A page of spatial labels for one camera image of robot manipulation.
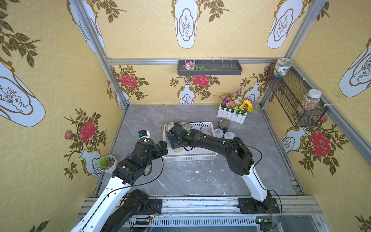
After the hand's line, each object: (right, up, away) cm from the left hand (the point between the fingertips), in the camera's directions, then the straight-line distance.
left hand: (153, 144), depth 75 cm
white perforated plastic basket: (+22, -10, +19) cm, 31 cm away
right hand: (+12, +1, +20) cm, 24 cm away
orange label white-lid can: (+45, +3, +20) cm, 50 cm away
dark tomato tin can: (+42, +9, +22) cm, 48 cm away
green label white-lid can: (+38, +3, +22) cm, 44 cm away
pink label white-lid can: (+32, +4, +21) cm, 38 cm away
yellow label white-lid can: (+12, -7, +16) cm, 21 cm away
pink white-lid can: (+24, +7, +25) cm, 36 cm away
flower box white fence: (+49, +21, +24) cm, 58 cm away
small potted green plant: (-26, -11, +3) cm, 29 cm away
